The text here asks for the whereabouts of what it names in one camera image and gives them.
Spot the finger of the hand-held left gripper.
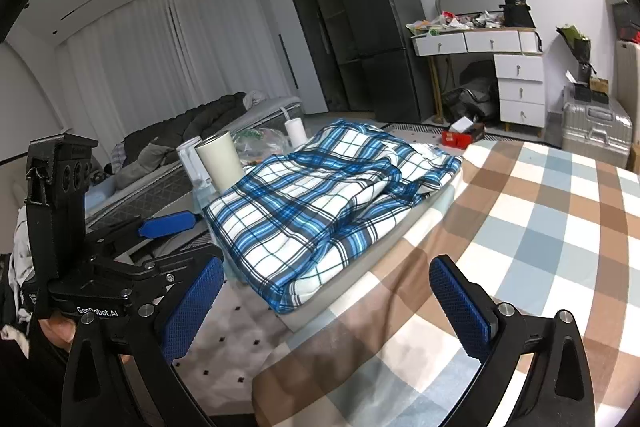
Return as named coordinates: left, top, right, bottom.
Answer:
left=137, top=211, right=199, bottom=241
left=142, top=248, right=224, bottom=283

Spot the dark bag under dressing table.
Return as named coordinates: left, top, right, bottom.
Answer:
left=442, top=77, right=501, bottom=125

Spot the silver suitcase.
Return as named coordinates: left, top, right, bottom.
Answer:
left=561, top=94, right=633, bottom=168

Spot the checked bed blanket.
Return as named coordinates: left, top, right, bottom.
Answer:
left=250, top=139, right=640, bottom=427

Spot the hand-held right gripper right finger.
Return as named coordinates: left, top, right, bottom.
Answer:
left=429, top=255, right=596, bottom=427

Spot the blue plaid shirt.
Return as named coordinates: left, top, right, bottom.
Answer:
left=202, top=119, right=463, bottom=315

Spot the black refrigerator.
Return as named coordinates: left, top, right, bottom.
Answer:
left=336, top=0, right=436, bottom=124

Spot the clutter pile on dressing table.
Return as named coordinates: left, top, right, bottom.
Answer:
left=406, top=10, right=506, bottom=32

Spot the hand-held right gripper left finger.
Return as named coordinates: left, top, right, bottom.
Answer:
left=62, top=256, right=226, bottom=427

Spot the dark wardrobe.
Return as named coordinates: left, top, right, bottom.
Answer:
left=276, top=0, right=351, bottom=115

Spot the white curtain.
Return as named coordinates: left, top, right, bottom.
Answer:
left=65, top=0, right=296, bottom=148

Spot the white dressing table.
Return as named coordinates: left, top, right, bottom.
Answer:
left=411, top=27, right=546, bottom=141

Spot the white small appliance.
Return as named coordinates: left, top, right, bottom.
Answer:
left=176, top=138, right=211, bottom=185

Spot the large white cylinder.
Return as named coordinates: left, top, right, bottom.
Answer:
left=195, top=131, right=247, bottom=194

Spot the grey patterned rug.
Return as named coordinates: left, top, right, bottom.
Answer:
left=172, top=267, right=301, bottom=418

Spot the black bag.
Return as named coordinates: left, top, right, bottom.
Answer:
left=500, top=0, right=537, bottom=29

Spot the small white cylinder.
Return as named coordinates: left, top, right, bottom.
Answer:
left=284, top=109, right=307, bottom=148

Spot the person's left hand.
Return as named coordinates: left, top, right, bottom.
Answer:
left=39, top=314, right=77, bottom=350

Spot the floor vent grille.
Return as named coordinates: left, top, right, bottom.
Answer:
left=382, top=122, right=561, bottom=142

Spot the dark quilt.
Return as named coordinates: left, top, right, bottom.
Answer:
left=107, top=92, right=251, bottom=172

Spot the grey mattress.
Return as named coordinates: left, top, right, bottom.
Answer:
left=85, top=96, right=305, bottom=228

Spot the clear plastic bag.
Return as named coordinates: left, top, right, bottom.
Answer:
left=235, top=127, right=291, bottom=165

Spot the flower bouquet in black wrap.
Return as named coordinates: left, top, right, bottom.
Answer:
left=556, top=24, right=596, bottom=82

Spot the red open shoe box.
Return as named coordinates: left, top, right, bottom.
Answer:
left=441, top=117, right=486, bottom=148

